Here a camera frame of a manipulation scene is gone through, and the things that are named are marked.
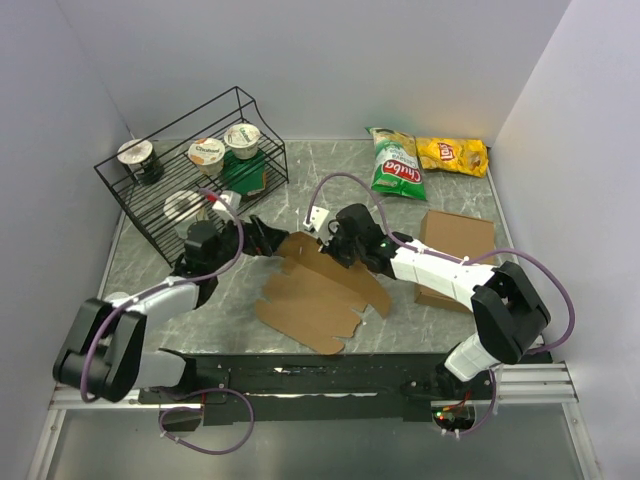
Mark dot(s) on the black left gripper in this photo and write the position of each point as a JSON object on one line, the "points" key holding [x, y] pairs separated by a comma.
{"points": [[260, 238]]}

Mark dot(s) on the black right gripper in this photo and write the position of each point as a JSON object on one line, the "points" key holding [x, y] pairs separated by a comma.
{"points": [[334, 232]]}

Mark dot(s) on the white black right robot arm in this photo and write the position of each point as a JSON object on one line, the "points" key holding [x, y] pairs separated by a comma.
{"points": [[508, 312]]}

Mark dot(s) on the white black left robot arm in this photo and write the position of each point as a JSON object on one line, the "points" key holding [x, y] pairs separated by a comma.
{"points": [[103, 354]]}

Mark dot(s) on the folded brown cardboard box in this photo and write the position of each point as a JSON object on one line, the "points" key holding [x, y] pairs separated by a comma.
{"points": [[457, 235]]}

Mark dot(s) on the green snack packet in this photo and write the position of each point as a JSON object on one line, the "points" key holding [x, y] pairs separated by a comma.
{"points": [[244, 176]]}

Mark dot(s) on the green Chuba chips bag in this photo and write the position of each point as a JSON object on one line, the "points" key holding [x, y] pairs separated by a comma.
{"points": [[397, 170]]}

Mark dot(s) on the green Chobani yogurt cup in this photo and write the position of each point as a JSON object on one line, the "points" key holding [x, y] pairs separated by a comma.
{"points": [[243, 140]]}

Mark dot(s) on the orange Chobani yogurt cup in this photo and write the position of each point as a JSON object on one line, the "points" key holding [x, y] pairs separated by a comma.
{"points": [[207, 154]]}

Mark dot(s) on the yellow Lays chips bag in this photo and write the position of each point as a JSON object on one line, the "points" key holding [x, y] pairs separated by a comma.
{"points": [[463, 156]]}

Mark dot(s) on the dark yogurt cup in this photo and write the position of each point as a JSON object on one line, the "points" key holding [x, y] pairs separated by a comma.
{"points": [[140, 158]]}

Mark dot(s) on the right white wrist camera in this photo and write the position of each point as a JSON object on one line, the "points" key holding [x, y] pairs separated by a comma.
{"points": [[318, 221]]}

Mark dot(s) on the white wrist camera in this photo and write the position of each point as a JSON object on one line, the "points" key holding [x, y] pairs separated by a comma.
{"points": [[318, 221], [223, 199]]}

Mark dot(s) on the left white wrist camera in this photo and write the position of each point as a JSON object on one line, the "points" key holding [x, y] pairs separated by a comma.
{"points": [[223, 199]]}

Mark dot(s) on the white ring yogurt cup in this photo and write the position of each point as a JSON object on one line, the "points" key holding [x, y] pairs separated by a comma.
{"points": [[183, 209]]}

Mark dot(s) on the black wire rack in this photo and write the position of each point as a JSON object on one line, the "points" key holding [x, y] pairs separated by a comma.
{"points": [[143, 205]]}

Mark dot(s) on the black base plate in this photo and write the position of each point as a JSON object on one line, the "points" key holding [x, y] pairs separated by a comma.
{"points": [[299, 387]]}

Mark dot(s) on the aluminium rail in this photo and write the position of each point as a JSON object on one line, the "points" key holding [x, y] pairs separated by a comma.
{"points": [[518, 384]]}

